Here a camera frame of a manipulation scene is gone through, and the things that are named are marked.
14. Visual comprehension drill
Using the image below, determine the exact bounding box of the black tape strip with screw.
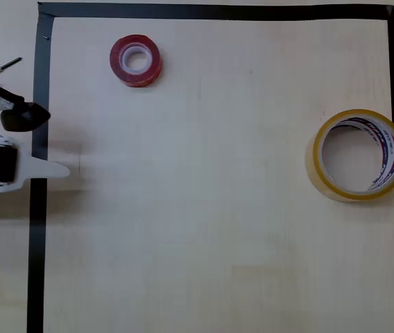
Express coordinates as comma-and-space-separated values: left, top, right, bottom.
26, 11, 56, 333

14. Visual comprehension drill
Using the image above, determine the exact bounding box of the small red tape roll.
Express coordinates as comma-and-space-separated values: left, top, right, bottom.
109, 33, 164, 88

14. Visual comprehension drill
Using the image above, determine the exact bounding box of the black webcam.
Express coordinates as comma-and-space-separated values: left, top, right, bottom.
0, 101, 52, 133

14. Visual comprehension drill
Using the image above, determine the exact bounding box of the metal screwdriver shaft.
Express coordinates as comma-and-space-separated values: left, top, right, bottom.
0, 56, 23, 77

